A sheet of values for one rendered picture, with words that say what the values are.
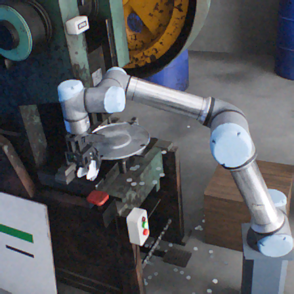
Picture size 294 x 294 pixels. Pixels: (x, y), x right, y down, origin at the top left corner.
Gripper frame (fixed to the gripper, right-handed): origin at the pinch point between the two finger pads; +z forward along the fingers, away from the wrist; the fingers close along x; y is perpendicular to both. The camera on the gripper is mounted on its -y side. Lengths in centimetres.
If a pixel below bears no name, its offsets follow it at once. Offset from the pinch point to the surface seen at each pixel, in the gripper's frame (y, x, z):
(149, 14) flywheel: -69, -7, -37
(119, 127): -43.3, -14.1, 6.7
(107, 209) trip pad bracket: -0.3, 3.1, 14.7
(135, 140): -35.1, -1.9, 6.7
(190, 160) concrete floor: -135, -17, 85
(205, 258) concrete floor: -50, 23, 85
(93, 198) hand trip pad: 1.7, -0.4, 8.9
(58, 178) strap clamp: -8.0, -23.9, 12.6
